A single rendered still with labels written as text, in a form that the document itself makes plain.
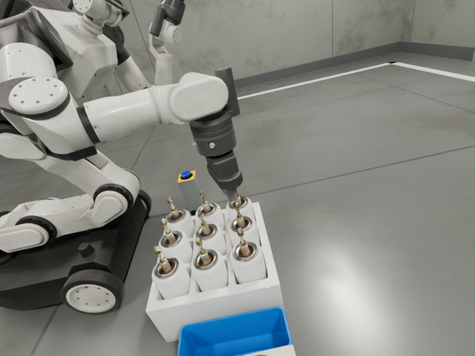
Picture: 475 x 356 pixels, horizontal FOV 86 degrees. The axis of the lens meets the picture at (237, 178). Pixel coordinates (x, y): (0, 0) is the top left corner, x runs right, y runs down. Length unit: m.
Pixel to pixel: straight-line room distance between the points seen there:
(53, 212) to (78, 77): 0.58
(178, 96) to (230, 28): 3.29
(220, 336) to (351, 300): 0.43
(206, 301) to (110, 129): 0.54
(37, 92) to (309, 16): 3.65
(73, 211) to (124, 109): 0.76
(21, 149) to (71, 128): 0.59
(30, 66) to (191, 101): 0.29
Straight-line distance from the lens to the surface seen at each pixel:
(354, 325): 0.93
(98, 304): 1.16
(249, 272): 0.77
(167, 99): 0.47
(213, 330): 0.87
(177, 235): 0.90
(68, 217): 1.21
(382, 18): 4.35
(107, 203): 1.05
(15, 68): 0.61
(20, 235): 1.28
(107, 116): 0.48
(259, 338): 0.91
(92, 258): 1.08
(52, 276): 1.21
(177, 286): 0.82
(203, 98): 0.48
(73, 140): 0.49
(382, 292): 1.01
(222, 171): 0.55
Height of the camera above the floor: 0.82
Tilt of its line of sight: 31 degrees down
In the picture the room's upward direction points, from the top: 13 degrees counter-clockwise
